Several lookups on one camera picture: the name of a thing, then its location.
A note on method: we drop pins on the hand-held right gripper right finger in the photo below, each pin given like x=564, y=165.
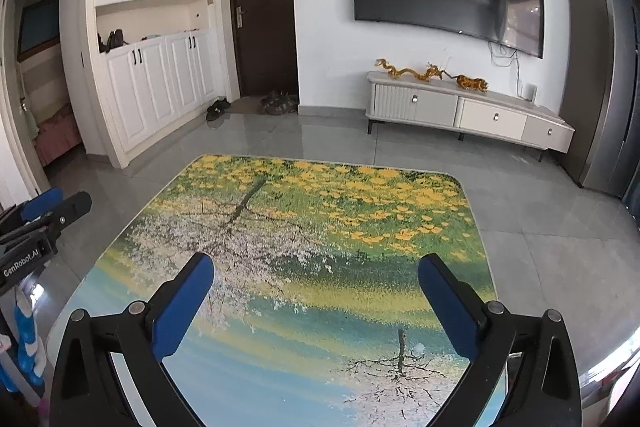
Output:
x=450, y=307

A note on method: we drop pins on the golden dragon ornament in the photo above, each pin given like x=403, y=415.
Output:
x=405, y=71

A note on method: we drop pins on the white wall cabinets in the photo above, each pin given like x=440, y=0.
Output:
x=145, y=72

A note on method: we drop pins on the dark brown entrance door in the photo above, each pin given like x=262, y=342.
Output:
x=267, y=17

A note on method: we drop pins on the person's left forearm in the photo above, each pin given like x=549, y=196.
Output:
x=25, y=332

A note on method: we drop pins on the dark bag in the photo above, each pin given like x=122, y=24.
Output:
x=114, y=41

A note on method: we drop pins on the pink bed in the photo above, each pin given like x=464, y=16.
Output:
x=57, y=132

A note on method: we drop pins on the yellow green floral rug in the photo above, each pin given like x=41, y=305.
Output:
x=310, y=232

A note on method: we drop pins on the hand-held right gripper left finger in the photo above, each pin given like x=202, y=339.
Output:
x=182, y=302

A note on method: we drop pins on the pile of shoes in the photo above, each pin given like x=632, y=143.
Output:
x=276, y=103

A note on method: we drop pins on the grey refrigerator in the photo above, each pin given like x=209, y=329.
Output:
x=590, y=82

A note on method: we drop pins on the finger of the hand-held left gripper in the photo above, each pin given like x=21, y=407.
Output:
x=42, y=202
x=70, y=209

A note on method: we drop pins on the white TV cabinet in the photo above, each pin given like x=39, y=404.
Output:
x=450, y=107

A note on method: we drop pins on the golden tiger ornament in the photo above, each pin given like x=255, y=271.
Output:
x=472, y=83

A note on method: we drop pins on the black sandals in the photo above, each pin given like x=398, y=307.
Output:
x=217, y=111

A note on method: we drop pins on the brown framed window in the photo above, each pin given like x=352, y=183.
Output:
x=39, y=27

